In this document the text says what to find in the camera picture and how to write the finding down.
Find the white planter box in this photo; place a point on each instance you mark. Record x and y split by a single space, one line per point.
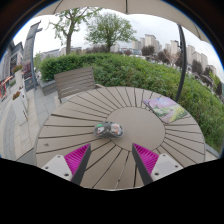
20 106

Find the floral print mouse pad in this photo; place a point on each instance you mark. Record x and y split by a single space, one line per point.
165 109

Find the thin-trunked leafy tree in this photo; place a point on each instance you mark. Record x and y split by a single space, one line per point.
69 40

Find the round-crowned green tree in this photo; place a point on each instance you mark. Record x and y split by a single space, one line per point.
109 30

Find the transparent grey computer mouse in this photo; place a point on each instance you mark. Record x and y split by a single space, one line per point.
108 130

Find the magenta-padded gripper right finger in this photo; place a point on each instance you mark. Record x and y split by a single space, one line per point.
146 159

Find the dark sign pillar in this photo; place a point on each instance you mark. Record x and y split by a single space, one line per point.
29 53

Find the grey slatted wooden chair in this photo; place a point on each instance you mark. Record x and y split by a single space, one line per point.
75 81

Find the group of high-rise buildings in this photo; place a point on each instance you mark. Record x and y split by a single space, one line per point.
150 40

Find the beige parasol canopy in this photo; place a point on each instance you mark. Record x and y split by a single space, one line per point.
100 5

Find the green hedge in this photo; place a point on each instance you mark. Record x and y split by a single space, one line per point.
140 73

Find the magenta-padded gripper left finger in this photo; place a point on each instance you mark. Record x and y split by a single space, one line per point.
76 159

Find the dark curved parasol pole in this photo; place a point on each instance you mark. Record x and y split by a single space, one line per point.
183 63

